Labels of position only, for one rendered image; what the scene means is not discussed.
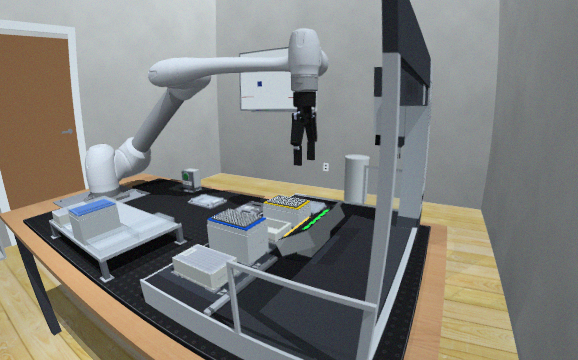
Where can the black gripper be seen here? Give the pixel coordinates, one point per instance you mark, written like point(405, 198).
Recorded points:
point(301, 100)

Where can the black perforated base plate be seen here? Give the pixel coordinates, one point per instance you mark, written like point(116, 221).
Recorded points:
point(138, 263)

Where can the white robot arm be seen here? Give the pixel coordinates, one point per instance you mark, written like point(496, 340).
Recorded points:
point(105, 167)

